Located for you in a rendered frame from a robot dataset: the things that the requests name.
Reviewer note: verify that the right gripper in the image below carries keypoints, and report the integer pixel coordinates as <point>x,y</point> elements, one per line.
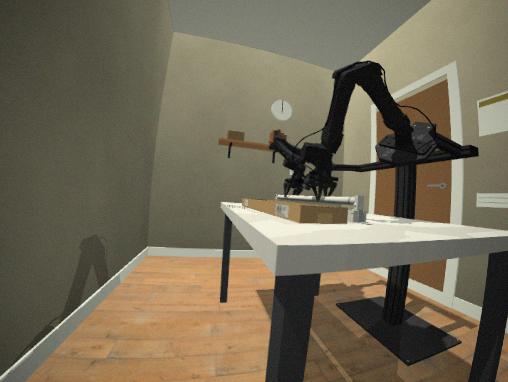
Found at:
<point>295,183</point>

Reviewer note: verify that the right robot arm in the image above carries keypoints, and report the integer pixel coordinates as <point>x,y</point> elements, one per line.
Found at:
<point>289,163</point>

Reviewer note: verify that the white long tube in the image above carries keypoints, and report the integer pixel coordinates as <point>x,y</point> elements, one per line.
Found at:
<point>323,199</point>

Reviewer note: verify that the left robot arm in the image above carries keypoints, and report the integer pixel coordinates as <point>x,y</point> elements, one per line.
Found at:
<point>394,118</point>

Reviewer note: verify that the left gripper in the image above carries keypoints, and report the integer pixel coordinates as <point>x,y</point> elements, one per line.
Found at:
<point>325,180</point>

